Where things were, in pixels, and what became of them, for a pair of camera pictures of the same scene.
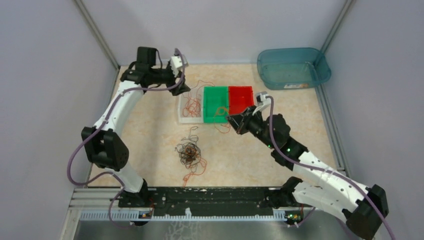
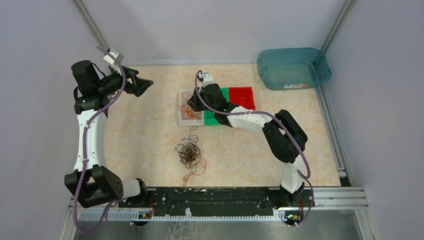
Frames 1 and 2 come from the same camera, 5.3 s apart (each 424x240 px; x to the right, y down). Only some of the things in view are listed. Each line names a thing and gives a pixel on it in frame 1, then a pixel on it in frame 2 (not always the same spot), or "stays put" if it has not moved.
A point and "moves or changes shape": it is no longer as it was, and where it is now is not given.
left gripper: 180,89 → 140,85
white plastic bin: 191,106 stays put
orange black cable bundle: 189,152 stays put
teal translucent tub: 293,68 stays put
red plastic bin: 240,98 stays put
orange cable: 193,105 moves or changes shape
